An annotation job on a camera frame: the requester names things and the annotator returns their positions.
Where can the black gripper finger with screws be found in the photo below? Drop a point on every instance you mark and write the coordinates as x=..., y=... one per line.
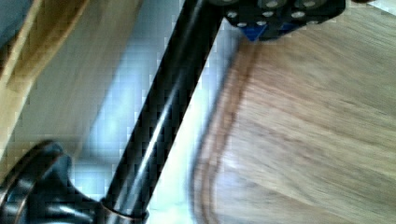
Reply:
x=270, y=19

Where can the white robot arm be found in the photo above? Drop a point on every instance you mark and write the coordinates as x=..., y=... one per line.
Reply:
x=38, y=191

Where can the light bamboo drawer cabinet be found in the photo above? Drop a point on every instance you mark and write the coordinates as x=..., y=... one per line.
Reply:
x=47, y=25

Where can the dark wooden cutting board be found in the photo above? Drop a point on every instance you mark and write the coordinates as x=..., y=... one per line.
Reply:
x=304, y=129

